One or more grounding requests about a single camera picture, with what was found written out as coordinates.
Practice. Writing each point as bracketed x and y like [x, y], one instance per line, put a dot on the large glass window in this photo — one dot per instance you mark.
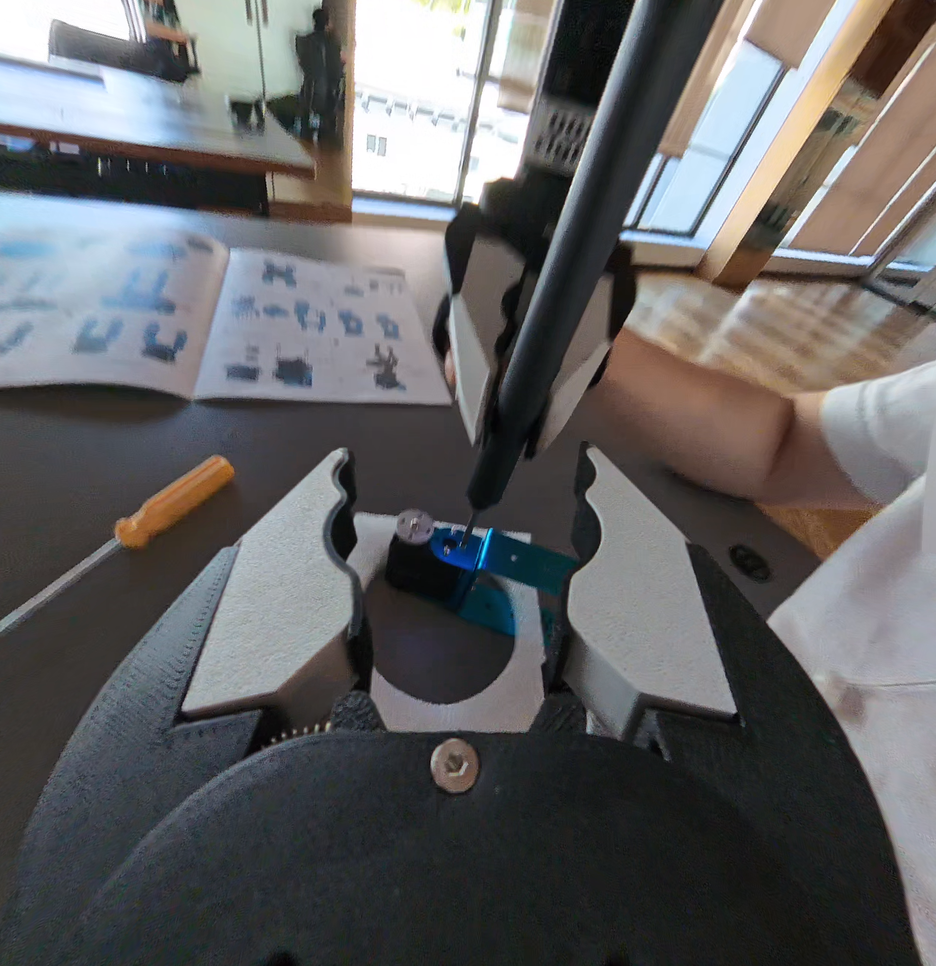
[709, 151]

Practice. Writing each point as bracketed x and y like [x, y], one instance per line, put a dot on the long wooden office table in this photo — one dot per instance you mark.
[135, 121]

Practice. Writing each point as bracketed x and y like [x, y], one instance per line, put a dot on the white foam sheet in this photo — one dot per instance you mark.
[453, 714]

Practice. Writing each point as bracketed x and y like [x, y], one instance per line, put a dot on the round black desk grommet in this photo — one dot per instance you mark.
[749, 563]

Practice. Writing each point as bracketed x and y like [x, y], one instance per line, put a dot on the blue metal servo bracket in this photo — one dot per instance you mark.
[528, 563]

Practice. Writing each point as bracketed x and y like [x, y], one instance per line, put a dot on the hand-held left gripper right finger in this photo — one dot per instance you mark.
[641, 619]

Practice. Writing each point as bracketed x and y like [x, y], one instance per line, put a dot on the assembly instruction booklet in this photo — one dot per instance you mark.
[324, 324]

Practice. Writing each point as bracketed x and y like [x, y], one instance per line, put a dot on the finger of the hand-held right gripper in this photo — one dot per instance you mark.
[577, 386]
[479, 324]

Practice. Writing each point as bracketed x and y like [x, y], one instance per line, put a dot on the black electric screwdriver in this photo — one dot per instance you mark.
[558, 302]

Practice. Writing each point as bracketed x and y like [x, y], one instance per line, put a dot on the person in white shirt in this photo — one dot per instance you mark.
[876, 604]

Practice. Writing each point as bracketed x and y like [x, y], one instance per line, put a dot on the light wooden pillar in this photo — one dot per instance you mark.
[777, 151]

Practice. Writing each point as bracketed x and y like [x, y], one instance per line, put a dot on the silver round servo horn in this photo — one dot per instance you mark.
[407, 529]

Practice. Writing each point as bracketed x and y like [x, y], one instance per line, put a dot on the black servo motor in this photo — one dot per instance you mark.
[415, 570]

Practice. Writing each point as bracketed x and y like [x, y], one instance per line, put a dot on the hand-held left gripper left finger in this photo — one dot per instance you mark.
[279, 604]

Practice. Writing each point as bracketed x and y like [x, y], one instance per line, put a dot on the dark grey desk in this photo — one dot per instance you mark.
[98, 438]

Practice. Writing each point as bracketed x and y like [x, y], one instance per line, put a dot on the black office chair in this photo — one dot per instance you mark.
[120, 50]

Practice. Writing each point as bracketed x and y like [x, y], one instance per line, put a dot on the tall glass door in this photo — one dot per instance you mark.
[415, 99]

